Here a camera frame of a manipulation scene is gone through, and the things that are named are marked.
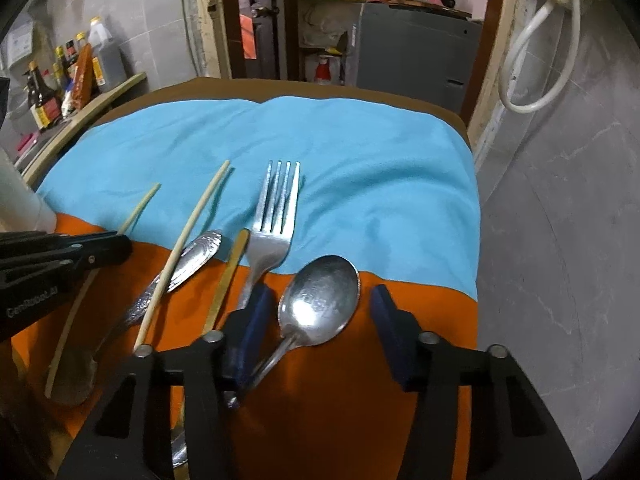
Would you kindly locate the white utensil holder cup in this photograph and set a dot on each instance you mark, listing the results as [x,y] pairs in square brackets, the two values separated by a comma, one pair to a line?
[21,209]

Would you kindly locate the grey refrigerator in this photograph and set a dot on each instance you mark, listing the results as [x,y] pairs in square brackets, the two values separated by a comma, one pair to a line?
[412,52]

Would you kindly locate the large steel spoon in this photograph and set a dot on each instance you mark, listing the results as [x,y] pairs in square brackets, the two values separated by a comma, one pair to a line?
[317,304]

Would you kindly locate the orange chili powder packet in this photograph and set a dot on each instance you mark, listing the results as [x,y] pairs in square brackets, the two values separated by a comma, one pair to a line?
[83,80]

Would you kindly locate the pale wooden chopstick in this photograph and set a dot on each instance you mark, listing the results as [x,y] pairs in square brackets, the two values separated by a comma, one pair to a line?
[175,254]

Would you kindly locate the patterned-handle steel spoon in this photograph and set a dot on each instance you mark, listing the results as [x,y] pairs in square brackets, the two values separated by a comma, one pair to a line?
[72,372]

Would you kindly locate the gold long-handled spoon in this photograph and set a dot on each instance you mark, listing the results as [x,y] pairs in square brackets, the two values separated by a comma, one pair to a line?
[178,440]

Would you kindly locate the steel fork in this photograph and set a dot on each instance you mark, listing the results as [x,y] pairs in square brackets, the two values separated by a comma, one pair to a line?
[273,227]

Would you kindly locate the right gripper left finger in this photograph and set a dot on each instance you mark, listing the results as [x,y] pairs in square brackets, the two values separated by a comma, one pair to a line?
[244,330]

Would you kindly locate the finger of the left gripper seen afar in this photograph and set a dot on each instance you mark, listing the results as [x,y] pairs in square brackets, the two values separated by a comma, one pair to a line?
[39,270]

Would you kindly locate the dark sauce bottle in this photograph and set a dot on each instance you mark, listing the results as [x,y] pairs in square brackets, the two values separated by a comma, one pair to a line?
[43,101]

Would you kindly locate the brown stool top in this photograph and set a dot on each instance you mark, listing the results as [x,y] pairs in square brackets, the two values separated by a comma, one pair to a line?
[262,90]

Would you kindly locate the blue and orange cloth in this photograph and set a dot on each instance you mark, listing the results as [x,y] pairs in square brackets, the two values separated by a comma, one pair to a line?
[393,191]

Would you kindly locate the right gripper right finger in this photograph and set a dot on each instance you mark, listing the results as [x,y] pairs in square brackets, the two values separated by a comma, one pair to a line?
[399,332]

